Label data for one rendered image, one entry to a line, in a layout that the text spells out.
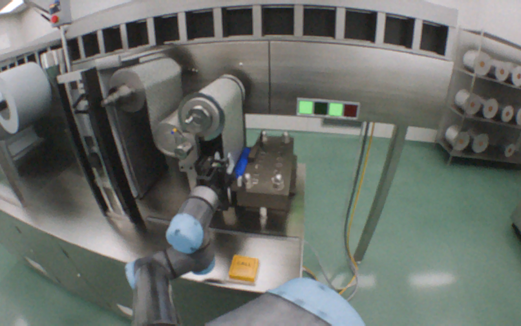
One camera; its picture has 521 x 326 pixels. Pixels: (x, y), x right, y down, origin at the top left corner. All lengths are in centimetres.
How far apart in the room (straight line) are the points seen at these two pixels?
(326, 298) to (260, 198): 54
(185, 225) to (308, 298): 32
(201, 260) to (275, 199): 30
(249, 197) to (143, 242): 38
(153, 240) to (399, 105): 104
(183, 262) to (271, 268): 26
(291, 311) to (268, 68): 85
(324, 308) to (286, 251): 52
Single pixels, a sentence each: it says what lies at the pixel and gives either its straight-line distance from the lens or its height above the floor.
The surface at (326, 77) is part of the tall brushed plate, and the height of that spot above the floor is 131.
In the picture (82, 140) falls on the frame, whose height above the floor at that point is 122.
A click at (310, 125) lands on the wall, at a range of 353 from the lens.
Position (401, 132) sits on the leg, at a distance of 129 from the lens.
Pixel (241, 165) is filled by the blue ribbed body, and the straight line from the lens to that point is 84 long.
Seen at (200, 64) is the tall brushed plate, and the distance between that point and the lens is 102.
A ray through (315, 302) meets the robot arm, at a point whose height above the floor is 127.
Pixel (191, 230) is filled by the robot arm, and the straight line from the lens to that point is 49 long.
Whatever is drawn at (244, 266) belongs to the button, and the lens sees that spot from 68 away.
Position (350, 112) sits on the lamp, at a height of 118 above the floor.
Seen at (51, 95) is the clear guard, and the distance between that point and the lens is 149.
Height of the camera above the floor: 149
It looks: 31 degrees down
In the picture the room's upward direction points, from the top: 1 degrees counter-clockwise
